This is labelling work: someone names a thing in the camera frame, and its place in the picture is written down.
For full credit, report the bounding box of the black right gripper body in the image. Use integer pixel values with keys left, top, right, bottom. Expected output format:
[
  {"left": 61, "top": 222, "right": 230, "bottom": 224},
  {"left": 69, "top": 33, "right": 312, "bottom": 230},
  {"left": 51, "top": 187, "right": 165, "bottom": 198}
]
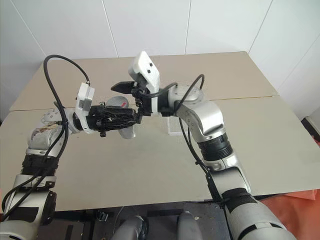
[{"left": 131, "top": 82, "right": 153, "bottom": 118}]

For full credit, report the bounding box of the dark object at table side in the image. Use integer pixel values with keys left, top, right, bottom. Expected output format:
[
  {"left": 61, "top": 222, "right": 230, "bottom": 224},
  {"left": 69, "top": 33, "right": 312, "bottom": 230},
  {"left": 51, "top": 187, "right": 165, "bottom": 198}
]
[{"left": 300, "top": 109, "right": 320, "bottom": 151}]

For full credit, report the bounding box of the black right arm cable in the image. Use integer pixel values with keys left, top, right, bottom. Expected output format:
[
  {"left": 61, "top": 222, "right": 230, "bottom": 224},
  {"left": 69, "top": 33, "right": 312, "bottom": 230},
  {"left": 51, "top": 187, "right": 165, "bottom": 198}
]
[{"left": 136, "top": 73, "right": 226, "bottom": 210}]

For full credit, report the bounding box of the orange cloth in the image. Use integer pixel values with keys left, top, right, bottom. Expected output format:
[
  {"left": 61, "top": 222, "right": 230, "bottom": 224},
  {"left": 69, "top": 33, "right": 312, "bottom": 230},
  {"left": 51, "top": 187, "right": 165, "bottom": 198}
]
[{"left": 251, "top": 187, "right": 320, "bottom": 227}]

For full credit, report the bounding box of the small clear plastic box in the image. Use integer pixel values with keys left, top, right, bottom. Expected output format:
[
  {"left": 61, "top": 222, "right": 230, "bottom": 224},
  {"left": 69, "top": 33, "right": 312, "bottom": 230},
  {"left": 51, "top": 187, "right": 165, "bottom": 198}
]
[{"left": 165, "top": 116, "right": 187, "bottom": 137}]

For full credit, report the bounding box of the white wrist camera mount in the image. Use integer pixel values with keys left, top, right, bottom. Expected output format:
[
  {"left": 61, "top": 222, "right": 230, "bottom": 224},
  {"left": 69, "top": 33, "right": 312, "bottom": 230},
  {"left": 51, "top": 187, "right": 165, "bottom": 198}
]
[
  {"left": 127, "top": 51, "right": 161, "bottom": 116},
  {"left": 74, "top": 81, "right": 96, "bottom": 135}
]

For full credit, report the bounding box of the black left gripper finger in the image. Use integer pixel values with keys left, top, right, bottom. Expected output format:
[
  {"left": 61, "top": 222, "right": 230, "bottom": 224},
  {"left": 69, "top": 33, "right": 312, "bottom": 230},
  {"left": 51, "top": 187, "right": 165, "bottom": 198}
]
[
  {"left": 107, "top": 117, "right": 142, "bottom": 131},
  {"left": 106, "top": 106, "right": 138, "bottom": 119}
]

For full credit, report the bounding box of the grey jar with red label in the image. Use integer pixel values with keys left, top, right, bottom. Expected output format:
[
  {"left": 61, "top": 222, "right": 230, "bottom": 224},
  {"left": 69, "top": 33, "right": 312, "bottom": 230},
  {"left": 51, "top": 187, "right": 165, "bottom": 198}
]
[{"left": 106, "top": 95, "right": 138, "bottom": 140}]

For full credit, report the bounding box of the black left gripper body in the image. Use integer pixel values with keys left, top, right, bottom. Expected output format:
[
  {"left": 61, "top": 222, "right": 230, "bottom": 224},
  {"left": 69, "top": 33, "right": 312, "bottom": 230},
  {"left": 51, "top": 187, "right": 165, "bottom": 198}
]
[{"left": 87, "top": 104, "right": 109, "bottom": 138}]

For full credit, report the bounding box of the black base under table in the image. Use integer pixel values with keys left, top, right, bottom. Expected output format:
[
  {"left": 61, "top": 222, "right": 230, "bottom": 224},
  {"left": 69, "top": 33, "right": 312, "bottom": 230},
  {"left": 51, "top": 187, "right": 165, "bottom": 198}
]
[{"left": 53, "top": 199, "right": 230, "bottom": 240}]

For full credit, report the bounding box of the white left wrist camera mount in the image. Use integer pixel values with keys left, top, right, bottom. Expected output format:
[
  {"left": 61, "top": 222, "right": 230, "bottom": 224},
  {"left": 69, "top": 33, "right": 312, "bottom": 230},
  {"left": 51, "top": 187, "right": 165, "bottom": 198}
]
[{"left": 74, "top": 81, "right": 96, "bottom": 135}]

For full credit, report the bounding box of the grey rounded shape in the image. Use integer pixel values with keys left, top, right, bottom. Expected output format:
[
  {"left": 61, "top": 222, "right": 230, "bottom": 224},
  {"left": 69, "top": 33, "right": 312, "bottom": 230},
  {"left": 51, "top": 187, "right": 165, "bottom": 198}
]
[
  {"left": 119, "top": 214, "right": 149, "bottom": 240},
  {"left": 176, "top": 210, "right": 201, "bottom": 240}
]

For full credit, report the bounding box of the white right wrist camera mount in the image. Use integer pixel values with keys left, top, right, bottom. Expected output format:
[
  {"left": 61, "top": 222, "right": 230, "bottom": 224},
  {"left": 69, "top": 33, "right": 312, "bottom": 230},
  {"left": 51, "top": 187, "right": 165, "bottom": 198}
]
[{"left": 127, "top": 51, "right": 161, "bottom": 116}]

